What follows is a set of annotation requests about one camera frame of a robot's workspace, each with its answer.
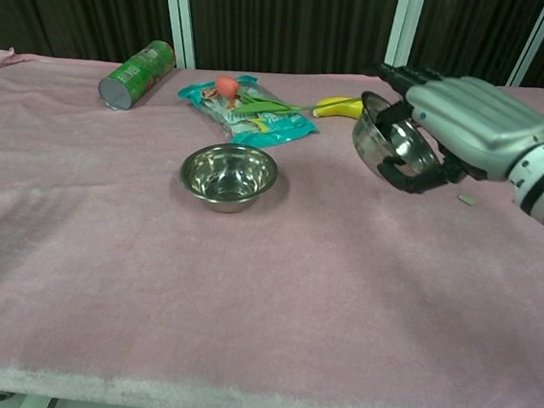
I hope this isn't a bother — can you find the teal snack bag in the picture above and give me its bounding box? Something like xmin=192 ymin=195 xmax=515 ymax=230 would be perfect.
xmin=172 ymin=67 xmax=325 ymax=153

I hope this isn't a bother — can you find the yellow toy banana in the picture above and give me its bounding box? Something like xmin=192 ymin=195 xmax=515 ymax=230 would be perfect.
xmin=311 ymin=93 xmax=365 ymax=123

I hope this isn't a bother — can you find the green chip can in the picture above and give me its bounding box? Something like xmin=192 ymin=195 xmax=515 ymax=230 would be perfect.
xmin=96 ymin=35 xmax=178 ymax=117

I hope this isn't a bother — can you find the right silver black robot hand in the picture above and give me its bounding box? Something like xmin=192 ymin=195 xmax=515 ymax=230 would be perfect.
xmin=366 ymin=61 xmax=544 ymax=208

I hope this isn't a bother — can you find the metal bowl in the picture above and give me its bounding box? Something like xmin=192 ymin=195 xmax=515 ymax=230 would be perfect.
xmin=347 ymin=89 xmax=450 ymax=188
xmin=176 ymin=138 xmax=281 ymax=219

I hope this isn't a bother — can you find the white frame post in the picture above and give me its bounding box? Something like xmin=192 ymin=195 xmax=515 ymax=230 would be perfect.
xmin=384 ymin=0 xmax=427 ymax=71
xmin=152 ymin=0 xmax=204 ymax=70
xmin=507 ymin=0 xmax=544 ymax=90

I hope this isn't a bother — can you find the pink velvet table cloth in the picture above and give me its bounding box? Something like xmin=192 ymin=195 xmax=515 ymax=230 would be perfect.
xmin=0 ymin=35 xmax=544 ymax=408

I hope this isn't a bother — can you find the artificial pink tulip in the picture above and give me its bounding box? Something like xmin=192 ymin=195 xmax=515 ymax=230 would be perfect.
xmin=213 ymin=74 xmax=364 ymax=125

